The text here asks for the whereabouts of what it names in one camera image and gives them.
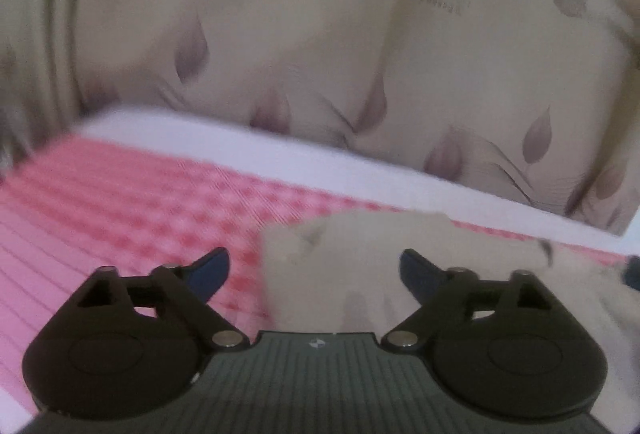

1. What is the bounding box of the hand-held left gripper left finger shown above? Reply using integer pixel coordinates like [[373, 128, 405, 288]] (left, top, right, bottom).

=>
[[72, 247, 250, 354]]

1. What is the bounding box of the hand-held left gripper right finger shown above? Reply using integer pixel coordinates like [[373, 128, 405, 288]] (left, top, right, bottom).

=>
[[382, 249, 561, 354]]

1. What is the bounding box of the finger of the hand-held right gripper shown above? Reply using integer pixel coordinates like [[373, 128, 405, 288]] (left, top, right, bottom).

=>
[[621, 255, 640, 293]]

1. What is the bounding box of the beige knit sweater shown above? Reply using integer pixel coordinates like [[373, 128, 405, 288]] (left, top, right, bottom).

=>
[[260, 209, 640, 397]]

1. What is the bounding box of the pink checked bed sheet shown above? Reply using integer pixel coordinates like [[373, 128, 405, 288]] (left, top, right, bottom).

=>
[[0, 107, 640, 434]]

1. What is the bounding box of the beige leaf print curtain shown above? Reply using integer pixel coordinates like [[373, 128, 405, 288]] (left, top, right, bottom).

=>
[[0, 0, 640, 236]]

